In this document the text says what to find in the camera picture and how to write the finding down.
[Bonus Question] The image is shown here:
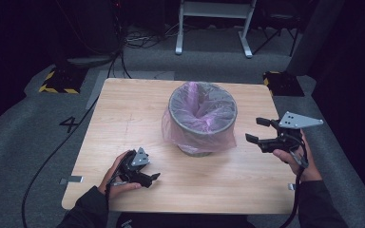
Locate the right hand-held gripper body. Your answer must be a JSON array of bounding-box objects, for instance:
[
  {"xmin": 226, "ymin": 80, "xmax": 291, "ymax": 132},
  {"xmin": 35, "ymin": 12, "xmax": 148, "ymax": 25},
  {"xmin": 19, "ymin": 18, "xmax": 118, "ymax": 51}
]
[{"xmin": 258, "ymin": 110, "xmax": 324, "ymax": 169}]

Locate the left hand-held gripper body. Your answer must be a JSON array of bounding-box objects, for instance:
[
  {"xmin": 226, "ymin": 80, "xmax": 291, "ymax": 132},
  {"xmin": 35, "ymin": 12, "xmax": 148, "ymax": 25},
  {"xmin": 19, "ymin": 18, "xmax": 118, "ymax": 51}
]
[{"xmin": 117, "ymin": 146, "xmax": 151, "ymax": 184}]

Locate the round plastic trash bin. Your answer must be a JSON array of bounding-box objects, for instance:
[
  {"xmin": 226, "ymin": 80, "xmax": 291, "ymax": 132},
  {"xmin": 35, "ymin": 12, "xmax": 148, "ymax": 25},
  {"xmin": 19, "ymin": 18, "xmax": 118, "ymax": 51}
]
[{"xmin": 167, "ymin": 81, "xmax": 239, "ymax": 158}]

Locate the pink plastic bag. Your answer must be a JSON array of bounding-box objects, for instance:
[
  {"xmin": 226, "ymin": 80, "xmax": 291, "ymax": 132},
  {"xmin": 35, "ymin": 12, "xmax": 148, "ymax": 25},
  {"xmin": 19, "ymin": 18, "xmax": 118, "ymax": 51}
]
[{"xmin": 161, "ymin": 81, "xmax": 238, "ymax": 155}]

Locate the person's left hand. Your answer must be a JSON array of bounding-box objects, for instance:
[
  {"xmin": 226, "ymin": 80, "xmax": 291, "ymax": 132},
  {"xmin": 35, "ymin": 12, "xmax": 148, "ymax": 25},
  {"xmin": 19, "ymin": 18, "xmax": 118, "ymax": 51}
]
[{"xmin": 97, "ymin": 150, "xmax": 143, "ymax": 200}]

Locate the person's right hand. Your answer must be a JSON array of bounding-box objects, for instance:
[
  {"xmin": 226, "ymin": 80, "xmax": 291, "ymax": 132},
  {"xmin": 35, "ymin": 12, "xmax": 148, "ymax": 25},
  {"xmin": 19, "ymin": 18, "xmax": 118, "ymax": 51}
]
[{"xmin": 272, "ymin": 129, "xmax": 323, "ymax": 183}]

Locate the black yellow striped base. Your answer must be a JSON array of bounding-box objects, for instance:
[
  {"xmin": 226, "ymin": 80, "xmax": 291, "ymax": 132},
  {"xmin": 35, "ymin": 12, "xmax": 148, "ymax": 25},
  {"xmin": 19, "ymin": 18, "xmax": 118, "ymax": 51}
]
[
  {"xmin": 262, "ymin": 70, "xmax": 305, "ymax": 97},
  {"xmin": 38, "ymin": 66, "xmax": 88, "ymax": 95}
]

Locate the black folding stand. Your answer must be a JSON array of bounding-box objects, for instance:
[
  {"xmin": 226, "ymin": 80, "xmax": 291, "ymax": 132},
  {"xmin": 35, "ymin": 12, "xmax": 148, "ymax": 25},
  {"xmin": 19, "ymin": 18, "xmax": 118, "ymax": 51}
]
[{"xmin": 252, "ymin": 6, "xmax": 301, "ymax": 57}]

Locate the dark equipment stand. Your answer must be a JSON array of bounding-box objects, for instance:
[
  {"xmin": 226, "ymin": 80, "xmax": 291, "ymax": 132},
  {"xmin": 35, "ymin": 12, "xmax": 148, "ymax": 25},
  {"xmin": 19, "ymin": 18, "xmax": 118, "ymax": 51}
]
[{"xmin": 55, "ymin": 0, "xmax": 124, "ymax": 69}]

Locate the left hand-held gripper cable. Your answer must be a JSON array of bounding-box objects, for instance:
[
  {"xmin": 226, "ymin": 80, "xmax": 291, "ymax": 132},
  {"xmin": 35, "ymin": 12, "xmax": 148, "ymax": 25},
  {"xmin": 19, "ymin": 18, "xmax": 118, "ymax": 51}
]
[{"xmin": 105, "ymin": 177, "xmax": 122, "ymax": 202}]

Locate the hand-held gripper cable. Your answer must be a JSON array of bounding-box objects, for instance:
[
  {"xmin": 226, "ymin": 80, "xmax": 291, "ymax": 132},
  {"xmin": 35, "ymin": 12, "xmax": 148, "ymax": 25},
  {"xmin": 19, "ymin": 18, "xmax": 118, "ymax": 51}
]
[
  {"xmin": 105, "ymin": 177, "xmax": 122, "ymax": 202},
  {"xmin": 279, "ymin": 166, "xmax": 306, "ymax": 228}
]

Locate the right hand-held gripper cable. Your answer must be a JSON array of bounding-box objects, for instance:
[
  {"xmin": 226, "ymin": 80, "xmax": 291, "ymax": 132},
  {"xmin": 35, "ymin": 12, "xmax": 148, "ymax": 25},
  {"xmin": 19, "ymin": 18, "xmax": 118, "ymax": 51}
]
[{"xmin": 279, "ymin": 166, "xmax": 306, "ymax": 228}]

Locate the black floor cable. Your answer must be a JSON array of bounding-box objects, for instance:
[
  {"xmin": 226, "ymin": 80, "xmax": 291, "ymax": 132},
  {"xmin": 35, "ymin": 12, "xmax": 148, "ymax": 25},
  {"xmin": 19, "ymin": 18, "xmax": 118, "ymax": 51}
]
[{"xmin": 21, "ymin": 94, "xmax": 100, "ymax": 228}]

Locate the white metal table frame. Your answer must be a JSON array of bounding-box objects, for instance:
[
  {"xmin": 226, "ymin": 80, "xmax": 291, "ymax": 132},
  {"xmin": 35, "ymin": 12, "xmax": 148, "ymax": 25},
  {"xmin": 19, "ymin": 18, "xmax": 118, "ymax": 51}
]
[{"xmin": 174, "ymin": 0, "xmax": 258, "ymax": 59}]

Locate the bundle of floor cables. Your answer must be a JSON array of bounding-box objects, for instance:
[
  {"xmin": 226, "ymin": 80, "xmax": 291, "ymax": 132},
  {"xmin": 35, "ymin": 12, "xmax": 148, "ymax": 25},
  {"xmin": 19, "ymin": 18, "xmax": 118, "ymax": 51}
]
[{"xmin": 123, "ymin": 27, "xmax": 180, "ymax": 50}]

